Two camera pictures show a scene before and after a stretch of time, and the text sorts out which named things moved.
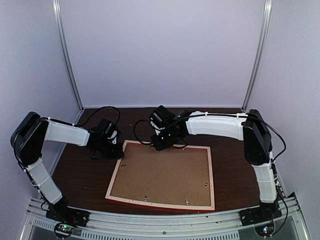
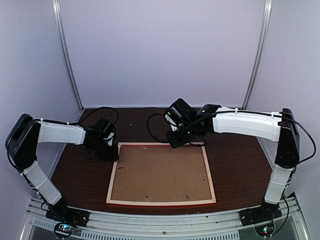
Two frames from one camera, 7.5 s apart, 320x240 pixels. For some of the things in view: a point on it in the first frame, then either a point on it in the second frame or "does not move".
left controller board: x=62 y=230 does not move
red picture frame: x=195 y=208 to x=122 y=203
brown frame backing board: x=175 y=175 does not move
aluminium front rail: x=219 y=225 does not move
